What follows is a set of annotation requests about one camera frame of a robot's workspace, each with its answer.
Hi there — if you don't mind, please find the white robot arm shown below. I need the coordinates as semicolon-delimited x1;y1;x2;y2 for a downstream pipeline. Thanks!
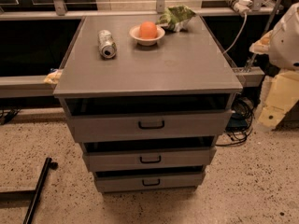
249;3;299;130

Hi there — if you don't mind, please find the black metal floor bar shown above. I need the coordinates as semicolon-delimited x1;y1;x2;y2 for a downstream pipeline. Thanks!
22;157;58;224

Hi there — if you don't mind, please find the grey metal rail frame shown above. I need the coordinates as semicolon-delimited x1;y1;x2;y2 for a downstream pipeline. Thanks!
0;66;264;98

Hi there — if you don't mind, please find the crushed silver soda can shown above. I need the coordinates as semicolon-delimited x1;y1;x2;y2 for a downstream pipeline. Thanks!
98;30;117;59

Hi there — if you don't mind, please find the white power cable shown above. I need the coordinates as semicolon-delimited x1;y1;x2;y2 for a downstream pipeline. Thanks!
221;12;249;55

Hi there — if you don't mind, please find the small beige bowl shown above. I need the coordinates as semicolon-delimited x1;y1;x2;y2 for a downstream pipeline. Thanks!
129;25;165;47

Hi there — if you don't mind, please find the green chip bag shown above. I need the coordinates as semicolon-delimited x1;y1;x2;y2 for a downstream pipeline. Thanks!
156;5;196;33

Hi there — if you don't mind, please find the black cable bundle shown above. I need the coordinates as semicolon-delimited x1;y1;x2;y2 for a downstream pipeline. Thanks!
215;96;256;147

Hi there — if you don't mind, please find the white plug adapter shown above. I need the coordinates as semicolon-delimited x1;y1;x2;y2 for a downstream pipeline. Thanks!
224;0;249;16

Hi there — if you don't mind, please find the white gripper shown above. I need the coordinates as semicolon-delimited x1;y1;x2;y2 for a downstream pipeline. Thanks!
257;71;299;129

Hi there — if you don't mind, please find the grey drawer cabinet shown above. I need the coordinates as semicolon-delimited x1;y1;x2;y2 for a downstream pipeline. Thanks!
54;16;242;182

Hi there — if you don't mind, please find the grey drawer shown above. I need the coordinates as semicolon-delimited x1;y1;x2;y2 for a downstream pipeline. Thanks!
67;110;232;143
95;172;205;193
83;147;216;172

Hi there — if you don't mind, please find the orange fruit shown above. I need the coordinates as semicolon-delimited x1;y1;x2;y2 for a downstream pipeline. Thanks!
139;21;157;39

